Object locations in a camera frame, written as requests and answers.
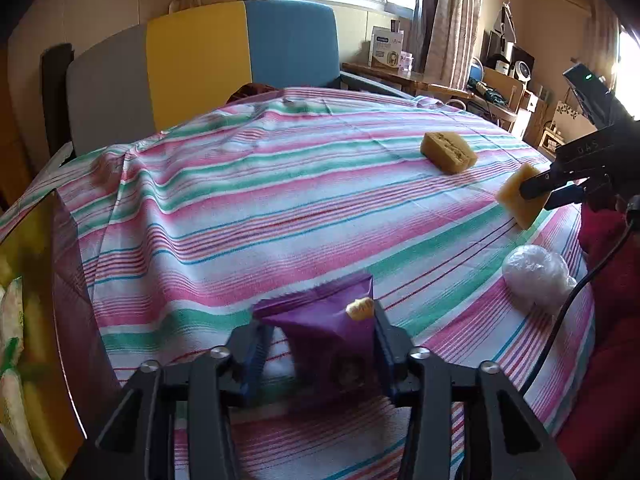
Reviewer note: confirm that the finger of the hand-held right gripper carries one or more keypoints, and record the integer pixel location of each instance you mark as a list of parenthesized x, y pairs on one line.
[(567, 195), (585, 152)]

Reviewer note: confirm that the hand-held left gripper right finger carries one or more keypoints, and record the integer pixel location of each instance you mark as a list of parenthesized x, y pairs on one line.
[(385, 355)]

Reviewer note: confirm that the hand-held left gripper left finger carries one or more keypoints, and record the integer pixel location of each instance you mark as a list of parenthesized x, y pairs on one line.
[(255, 355)]

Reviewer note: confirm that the yellow sponge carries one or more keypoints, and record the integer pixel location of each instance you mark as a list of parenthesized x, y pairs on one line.
[(515, 200), (447, 152)]

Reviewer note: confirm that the purple snack packet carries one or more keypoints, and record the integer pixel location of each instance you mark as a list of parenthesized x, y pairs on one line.
[(320, 330)]

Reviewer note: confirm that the gold metal tin box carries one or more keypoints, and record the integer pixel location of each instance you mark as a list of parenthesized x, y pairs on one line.
[(75, 310)]

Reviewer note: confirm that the beige paper bag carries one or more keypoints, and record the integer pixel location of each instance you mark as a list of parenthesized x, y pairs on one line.
[(565, 112)]

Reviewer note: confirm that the white plastic bag ball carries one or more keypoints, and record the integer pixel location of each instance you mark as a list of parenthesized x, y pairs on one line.
[(537, 275)]

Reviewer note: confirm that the small white fan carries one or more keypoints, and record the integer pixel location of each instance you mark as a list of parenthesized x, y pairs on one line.
[(522, 70)]

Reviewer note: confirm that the brown cardboard carton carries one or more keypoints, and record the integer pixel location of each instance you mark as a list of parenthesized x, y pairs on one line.
[(497, 85)]

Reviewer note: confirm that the patterned beige curtain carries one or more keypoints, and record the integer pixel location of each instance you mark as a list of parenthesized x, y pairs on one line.
[(602, 35), (450, 25)]

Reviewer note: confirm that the red garment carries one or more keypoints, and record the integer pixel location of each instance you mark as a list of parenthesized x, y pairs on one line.
[(615, 335)]

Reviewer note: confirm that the striped tablecloth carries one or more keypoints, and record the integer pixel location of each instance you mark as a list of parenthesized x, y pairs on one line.
[(300, 210)]

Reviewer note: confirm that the wooden side table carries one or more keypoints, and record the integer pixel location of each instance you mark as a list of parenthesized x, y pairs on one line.
[(400, 77)]

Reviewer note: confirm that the small pink bottle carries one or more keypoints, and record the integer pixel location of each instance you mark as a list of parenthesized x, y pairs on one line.
[(406, 62)]

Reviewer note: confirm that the white printed box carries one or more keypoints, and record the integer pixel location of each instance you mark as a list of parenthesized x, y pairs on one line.
[(385, 50)]

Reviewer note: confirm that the dark red cloth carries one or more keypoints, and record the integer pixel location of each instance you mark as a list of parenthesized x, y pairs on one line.
[(250, 92)]

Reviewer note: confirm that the grey yellow blue chair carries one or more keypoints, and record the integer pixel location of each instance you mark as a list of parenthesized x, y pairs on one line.
[(200, 70)]

